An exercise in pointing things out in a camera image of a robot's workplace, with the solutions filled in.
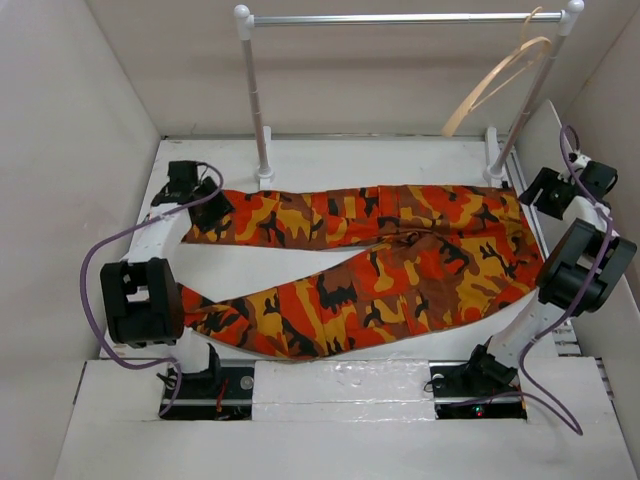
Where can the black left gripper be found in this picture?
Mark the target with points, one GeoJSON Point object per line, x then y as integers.
{"type": "Point", "coordinates": [219, 210]}

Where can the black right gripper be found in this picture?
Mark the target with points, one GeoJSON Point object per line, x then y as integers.
{"type": "Point", "coordinates": [546, 178]}

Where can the orange camouflage trousers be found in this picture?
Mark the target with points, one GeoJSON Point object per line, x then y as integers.
{"type": "Point", "coordinates": [429, 258]}

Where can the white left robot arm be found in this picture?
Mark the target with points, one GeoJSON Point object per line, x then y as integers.
{"type": "Point", "coordinates": [141, 297]}

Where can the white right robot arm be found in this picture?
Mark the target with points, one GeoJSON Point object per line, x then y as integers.
{"type": "Point", "coordinates": [578, 276]}

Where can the beige wooden hanger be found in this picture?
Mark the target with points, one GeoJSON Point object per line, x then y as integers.
{"type": "Point", "coordinates": [528, 53]}

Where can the white clothes rack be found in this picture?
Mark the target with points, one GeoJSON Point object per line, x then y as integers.
{"type": "Point", "coordinates": [362, 70]}

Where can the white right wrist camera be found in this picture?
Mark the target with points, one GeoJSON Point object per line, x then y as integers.
{"type": "Point", "coordinates": [578, 163]}

